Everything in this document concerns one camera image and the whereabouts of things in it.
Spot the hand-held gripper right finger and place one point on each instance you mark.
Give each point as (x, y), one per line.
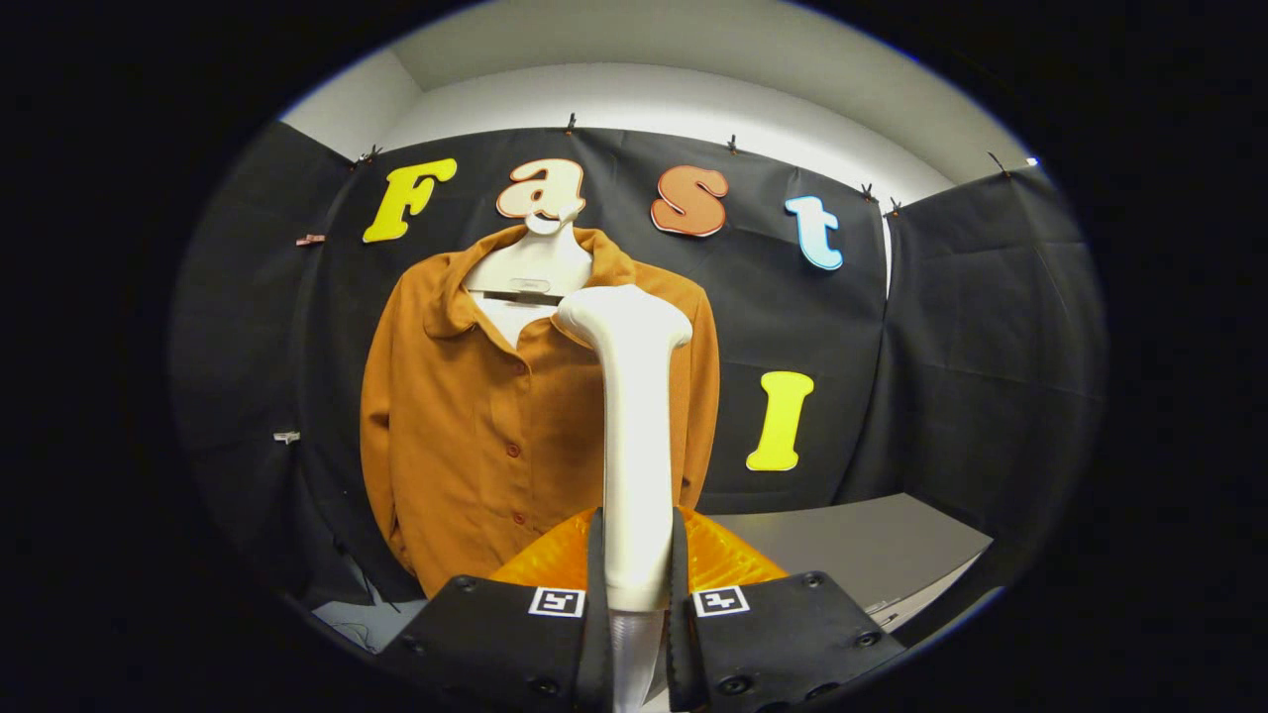
(783, 644)

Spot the white mannequin torso stand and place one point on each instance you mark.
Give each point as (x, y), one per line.
(530, 262)

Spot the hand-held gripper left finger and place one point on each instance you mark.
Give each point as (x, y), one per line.
(495, 644)

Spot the grey cabinet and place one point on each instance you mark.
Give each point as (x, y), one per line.
(852, 545)

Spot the orange button-up shirt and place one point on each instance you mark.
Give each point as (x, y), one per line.
(466, 446)

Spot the white garment steamer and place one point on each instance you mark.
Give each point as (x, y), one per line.
(634, 446)

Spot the black backdrop cloth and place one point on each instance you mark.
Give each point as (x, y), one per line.
(941, 347)

